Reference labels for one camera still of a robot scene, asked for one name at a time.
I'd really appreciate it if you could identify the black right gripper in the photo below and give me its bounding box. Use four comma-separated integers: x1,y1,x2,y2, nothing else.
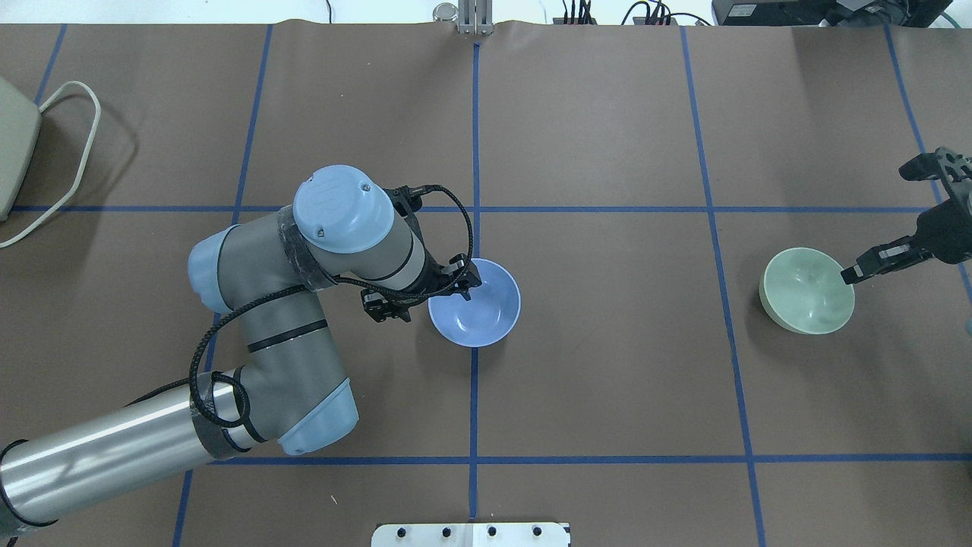
841,147,971,285

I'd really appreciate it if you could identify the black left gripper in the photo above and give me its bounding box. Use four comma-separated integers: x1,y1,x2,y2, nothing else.
360,186,482,322

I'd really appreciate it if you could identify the blue bowl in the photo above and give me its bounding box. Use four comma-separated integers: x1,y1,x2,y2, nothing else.
428,258,522,347

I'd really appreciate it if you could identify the green bowl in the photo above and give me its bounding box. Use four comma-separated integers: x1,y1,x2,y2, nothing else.
758,247,855,335

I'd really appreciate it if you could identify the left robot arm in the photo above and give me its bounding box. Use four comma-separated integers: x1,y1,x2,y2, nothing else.
2,165,481,539

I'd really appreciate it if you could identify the beige appliance box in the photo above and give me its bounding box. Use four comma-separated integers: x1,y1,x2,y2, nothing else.
1,78,41,222

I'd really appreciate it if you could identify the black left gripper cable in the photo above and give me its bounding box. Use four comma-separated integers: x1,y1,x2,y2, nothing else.
188,184,475,430

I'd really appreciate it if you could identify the aluminium frame post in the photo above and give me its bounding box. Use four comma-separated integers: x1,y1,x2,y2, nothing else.
456,0,495,36

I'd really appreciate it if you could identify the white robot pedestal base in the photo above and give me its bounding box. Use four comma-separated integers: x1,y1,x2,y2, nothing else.
371,522,572,546

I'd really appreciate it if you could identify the white power cable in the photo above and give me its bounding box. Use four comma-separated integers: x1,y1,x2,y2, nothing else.
0,81,103,249

